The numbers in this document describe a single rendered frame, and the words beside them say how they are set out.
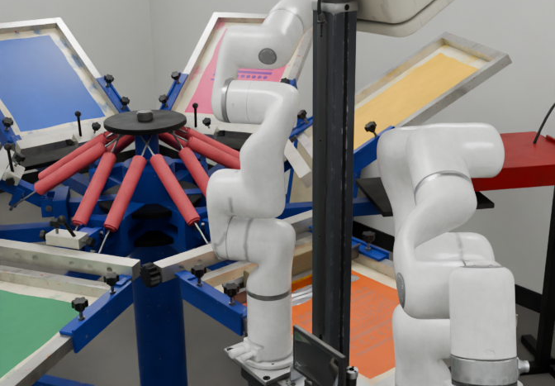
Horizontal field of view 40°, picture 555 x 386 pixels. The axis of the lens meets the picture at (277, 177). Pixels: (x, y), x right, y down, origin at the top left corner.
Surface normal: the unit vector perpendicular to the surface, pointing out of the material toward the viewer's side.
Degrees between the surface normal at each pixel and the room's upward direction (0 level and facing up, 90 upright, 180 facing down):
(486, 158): 88
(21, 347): 0
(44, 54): 32
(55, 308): 0
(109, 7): 90
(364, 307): 0
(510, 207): 90
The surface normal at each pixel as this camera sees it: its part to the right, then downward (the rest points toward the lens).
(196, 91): -0.19, -0.64
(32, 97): 0.33, -0.67
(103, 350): -0.01, -0.95
